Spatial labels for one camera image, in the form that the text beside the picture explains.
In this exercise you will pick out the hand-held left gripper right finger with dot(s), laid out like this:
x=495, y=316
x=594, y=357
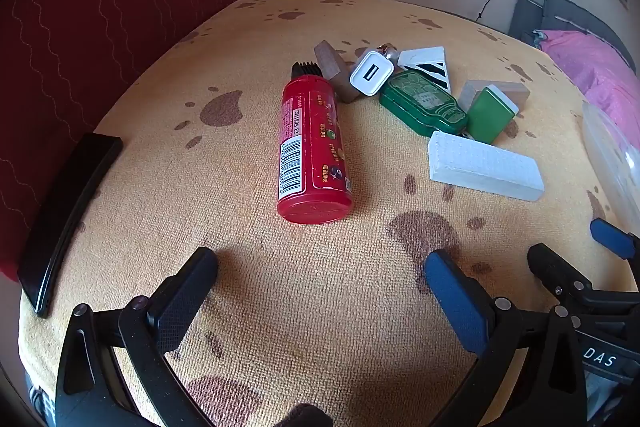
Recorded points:
x=455, y=302

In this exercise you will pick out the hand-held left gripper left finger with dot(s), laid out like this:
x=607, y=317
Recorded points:
x=192, y=279

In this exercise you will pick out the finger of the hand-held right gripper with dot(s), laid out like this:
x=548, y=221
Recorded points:
x=612, y=237
x=555, y=269

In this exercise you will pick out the clear plastic container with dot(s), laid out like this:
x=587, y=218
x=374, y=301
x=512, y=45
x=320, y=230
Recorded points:
x=612, y=147

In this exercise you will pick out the red plastic bottle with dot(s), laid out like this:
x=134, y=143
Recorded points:
x=312, y=147

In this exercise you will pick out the brown wooden block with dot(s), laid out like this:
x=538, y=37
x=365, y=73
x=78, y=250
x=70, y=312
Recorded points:
x=335, y=69

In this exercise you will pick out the yellow paw print blanket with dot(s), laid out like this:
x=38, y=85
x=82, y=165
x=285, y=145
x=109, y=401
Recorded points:
x=200, y=187

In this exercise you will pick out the white foam block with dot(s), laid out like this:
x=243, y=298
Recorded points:
x=482, y=164

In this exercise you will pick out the green mahjong tile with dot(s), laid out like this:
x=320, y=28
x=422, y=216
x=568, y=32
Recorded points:
x=492, y=114

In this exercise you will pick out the pink duvet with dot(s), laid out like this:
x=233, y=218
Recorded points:
x=595, y=62

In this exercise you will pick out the grey wooden block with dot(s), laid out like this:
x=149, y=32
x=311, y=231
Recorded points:
x=500, y=89

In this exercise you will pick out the grey bed headboard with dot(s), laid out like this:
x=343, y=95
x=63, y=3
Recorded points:
x=565, y=14

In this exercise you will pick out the white zebra striped block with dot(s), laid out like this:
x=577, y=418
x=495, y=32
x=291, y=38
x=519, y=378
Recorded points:
x=425, y=62

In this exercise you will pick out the white usb charger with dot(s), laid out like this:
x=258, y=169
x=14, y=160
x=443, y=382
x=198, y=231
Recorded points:
x=371, y=74

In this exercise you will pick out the red curtain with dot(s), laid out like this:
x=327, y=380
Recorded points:
x=100, y=7

